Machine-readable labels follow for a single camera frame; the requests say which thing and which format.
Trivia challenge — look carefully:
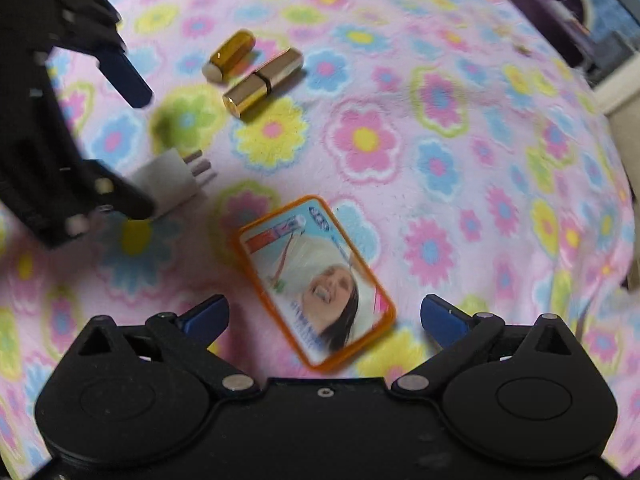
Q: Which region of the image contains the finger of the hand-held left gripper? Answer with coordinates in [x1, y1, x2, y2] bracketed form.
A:
[59, 159, 156, 238]
[30, 0, 154, 109]

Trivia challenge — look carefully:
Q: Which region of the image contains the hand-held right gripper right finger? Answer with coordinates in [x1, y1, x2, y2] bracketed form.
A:
[391, 294, 573, 393]

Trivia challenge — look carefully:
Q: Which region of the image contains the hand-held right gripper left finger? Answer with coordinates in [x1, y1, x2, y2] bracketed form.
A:
[75, 294, 258, 393]

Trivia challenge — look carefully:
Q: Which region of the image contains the white plug adapter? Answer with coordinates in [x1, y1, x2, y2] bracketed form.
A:
[125, 149, 218, 221]

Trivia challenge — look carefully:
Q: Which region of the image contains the small amber cylinder bottle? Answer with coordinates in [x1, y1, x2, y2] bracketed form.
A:
[202, 29, 257, 82]

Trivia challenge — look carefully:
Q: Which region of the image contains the orange-edged printed plastic case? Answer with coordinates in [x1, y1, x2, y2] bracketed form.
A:
[237, 194, 398, 373]

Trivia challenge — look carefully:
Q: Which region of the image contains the gold lipstick tube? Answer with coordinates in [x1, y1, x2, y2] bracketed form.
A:
[222, 46, 305, 120]

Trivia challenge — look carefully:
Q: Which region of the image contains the pink floral blanket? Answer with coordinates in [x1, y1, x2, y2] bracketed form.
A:
[0, 0, 640, 480]

